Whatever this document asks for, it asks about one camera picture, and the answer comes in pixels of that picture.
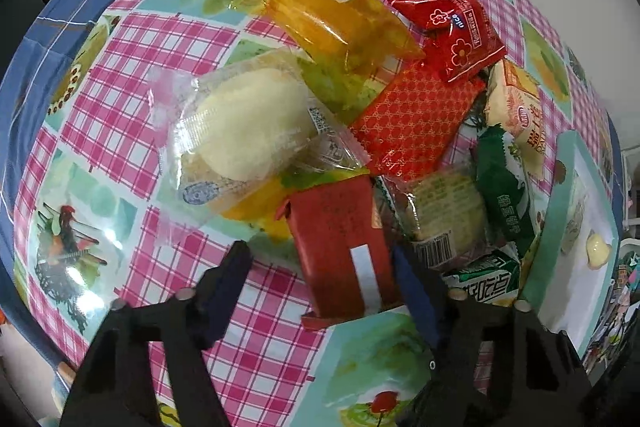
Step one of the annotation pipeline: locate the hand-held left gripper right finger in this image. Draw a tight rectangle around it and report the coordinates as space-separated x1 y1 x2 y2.
392 244 601 427

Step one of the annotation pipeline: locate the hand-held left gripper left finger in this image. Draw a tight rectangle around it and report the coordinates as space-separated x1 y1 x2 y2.
60 239 253 427

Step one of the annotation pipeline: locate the red-brown packet with white stripe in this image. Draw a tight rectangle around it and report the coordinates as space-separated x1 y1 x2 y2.
277 179 403 330

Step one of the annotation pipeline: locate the red lattice-pattern snack packet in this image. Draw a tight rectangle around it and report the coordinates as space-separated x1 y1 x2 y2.
348 59 487 178

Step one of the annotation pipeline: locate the green and white snack packet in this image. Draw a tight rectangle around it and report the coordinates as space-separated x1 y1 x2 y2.
442 244 523 308

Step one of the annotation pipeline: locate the clear packet with round pastry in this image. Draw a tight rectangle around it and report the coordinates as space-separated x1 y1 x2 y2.
387 167 496 270

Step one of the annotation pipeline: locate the yellow snack packet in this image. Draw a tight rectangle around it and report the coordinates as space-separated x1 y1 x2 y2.
220 167 371 243

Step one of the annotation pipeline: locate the dark green snack packet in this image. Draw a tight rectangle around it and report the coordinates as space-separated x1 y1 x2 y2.
472 124 538 243

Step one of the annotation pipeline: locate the pale snack packet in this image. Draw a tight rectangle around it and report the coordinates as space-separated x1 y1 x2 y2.
560 177 588 255

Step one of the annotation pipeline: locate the clear packet with cream bun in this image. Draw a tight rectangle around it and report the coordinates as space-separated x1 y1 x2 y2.
150 49 371 248

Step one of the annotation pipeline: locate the cream cracker packet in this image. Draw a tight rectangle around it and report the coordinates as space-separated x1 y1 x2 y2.
482 59 553 180

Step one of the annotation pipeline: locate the printed pink checked tablecloth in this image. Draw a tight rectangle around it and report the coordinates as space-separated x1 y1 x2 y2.
25 0 618 427

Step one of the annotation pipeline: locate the red flower-print snack packet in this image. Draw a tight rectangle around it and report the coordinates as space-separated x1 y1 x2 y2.
386 0 507 82

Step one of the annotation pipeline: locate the orange transparent snack packet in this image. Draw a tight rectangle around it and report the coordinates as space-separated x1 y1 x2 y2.
230 0 426 75

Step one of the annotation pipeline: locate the blue checked cloth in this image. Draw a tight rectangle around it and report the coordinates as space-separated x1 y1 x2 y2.
0 0 236 373

